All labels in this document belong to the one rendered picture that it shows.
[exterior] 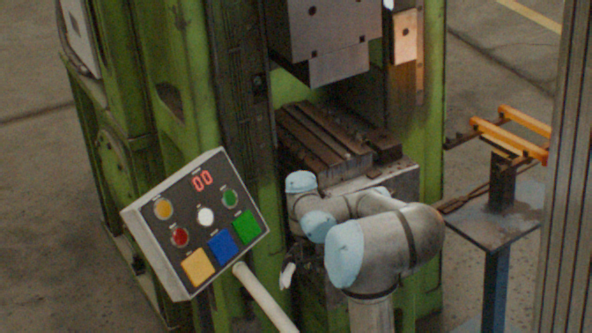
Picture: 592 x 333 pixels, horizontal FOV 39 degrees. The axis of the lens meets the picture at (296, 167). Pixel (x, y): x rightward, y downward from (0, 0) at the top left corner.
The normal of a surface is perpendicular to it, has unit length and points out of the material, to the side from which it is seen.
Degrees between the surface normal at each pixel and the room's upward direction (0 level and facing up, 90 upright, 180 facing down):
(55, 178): 0
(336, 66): 90
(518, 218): 0
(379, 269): 84
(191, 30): 90
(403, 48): 90
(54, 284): 0
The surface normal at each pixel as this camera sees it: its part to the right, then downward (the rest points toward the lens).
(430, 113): 0.48, 0.44
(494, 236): -0.07, -0.84
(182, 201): 0.65, -0.18
